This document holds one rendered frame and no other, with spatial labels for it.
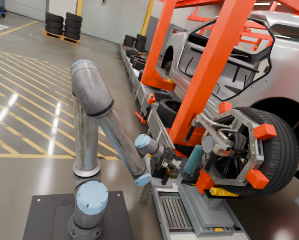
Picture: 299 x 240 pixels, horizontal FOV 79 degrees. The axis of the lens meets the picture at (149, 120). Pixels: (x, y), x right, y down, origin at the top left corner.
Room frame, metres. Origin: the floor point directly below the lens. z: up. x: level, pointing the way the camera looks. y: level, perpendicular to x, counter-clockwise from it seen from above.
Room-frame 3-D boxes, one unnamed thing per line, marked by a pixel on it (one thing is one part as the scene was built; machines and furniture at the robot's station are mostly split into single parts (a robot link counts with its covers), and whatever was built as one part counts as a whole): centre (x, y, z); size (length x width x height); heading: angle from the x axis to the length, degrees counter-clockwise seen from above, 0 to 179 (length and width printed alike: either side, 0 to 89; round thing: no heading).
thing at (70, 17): (8.16, 4.76, 0.55); 1.40 x 0.80 x 1.09; 116
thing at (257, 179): (0.96, -0.74, 0.85); 0.09 x 0.08 x 0.07; 20
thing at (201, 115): (1.31, -0.47, 1.03); 0.19 x 0.18 x 0.11; 110
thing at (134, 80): (4.68, 0.29, 0.19); 1.00 x 0.86 x 0.39; 20
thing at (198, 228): (1.34, -0.77, 0.13); 0.50 x 0.36 x 0.10; 20
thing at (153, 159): (1.24, -0.21, 0.51); 0.20 x 0.14 x 0.13; 12
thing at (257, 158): (1.26, -0.62, 0.85); 0.54 x 0.07 x 0.54; 20
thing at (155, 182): (1.28, -0.19, 0.44); 0.43 x 0.17 x 0.03; 20
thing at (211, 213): (1.32, -0.78, 0.32); 0.40 x 0.30 x 0.28; 20
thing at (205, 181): (1.27, -0.66, 0.48); 0.16 x 0.12 x 0.17; 110
